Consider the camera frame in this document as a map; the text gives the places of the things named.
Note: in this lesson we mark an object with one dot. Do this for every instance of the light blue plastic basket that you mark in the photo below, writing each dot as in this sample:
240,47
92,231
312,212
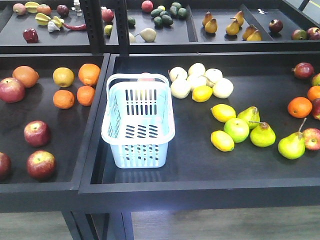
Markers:
138,122

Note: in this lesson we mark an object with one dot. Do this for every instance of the white pear front left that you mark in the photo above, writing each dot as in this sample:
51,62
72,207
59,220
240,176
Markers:
180,88

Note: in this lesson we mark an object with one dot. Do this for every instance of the white pear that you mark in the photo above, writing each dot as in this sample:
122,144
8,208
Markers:
223,88
180,88

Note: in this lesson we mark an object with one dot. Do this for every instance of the pink peach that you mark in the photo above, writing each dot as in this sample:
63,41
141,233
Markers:
146,77

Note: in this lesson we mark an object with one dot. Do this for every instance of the yellow lemon by pears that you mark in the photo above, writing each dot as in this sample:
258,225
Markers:
202,93

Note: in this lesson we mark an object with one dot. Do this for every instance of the yellow lemon middle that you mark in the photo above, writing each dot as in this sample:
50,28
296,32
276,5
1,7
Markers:
223,112

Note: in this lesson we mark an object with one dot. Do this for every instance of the yellow lemon front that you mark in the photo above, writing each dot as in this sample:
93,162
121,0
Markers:
222,141

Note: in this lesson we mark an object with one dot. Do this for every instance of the white pear front right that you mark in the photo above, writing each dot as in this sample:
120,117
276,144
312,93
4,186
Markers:
223,88

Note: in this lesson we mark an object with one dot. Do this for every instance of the small orange right one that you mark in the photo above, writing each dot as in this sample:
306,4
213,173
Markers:
85,95

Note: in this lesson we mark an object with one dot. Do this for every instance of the pale pear upper tray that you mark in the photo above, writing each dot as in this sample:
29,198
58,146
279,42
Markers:
148,35

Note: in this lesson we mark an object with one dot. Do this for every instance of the green pear back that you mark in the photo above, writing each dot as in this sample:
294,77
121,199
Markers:
251,116

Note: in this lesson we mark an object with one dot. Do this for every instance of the black wooden produce stand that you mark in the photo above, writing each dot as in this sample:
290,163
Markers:
53,136

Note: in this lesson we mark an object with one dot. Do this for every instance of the small orange fruit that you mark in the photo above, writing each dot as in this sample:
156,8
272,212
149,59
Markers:
63,99

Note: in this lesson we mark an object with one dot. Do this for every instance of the dark green avocado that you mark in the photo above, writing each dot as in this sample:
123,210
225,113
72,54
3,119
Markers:
167,20

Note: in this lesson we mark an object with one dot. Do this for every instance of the green pear front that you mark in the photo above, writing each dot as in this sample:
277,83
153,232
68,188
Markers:
262,135

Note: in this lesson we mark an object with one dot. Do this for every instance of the yellow green apple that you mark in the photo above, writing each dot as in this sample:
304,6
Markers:
63,77

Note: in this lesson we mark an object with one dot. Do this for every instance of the brown pear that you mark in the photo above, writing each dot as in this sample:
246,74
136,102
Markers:
211,26

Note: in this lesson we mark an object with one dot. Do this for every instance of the red tomato fruit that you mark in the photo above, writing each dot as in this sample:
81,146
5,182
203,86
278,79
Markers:
147,6

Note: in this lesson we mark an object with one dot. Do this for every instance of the red chili pepper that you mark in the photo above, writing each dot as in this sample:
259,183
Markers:
82,27

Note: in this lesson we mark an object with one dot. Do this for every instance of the red apple near edge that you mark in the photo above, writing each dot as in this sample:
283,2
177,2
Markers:
37,133

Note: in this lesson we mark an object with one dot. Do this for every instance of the red apple edge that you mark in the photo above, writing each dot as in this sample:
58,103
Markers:
37,133
5,165

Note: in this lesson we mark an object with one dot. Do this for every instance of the red apple front left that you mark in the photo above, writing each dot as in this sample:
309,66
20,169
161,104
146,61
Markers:
41,165

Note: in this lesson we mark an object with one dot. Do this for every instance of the green pear long stem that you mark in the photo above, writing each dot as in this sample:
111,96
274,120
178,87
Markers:
293,147

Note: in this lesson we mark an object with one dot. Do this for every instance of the grapefruit orange fruit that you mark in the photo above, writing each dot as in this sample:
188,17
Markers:
27,75

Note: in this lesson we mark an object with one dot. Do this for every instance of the orange right tray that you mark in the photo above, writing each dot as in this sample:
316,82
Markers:
299,107

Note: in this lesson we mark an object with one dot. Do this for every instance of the white garlic bulb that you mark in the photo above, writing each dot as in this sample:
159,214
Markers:
52,27

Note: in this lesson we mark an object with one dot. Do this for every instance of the red apple on stand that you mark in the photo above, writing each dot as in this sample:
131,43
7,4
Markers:
11,90

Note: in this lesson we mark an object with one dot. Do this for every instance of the dark red pomegranate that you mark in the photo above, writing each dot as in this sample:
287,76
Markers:
303,70

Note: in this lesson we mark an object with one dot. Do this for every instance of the red bell pepper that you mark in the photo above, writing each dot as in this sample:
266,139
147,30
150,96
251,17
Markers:
30,35

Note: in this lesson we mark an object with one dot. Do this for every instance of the red apple left edge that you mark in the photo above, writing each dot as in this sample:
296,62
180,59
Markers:
5,165

